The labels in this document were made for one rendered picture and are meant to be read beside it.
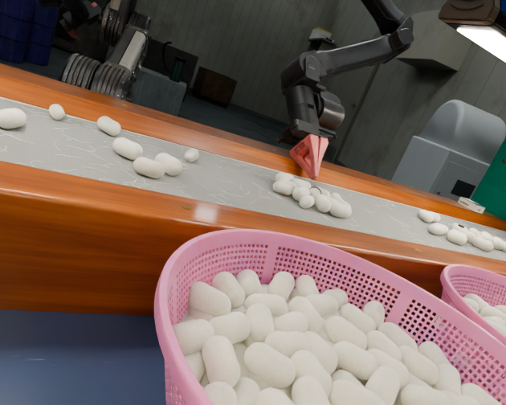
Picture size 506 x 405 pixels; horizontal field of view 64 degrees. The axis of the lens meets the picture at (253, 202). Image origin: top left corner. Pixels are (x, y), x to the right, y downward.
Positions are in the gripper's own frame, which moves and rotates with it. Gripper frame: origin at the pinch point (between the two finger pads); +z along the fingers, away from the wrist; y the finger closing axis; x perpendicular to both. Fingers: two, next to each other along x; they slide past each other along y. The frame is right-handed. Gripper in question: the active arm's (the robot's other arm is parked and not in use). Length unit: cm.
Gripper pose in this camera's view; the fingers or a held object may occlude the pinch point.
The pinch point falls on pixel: (313, 174)
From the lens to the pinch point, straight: 76.7
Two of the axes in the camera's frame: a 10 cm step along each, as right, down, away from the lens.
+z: 0.9, 8.8, -4.6
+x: -5.2, 4.3, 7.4
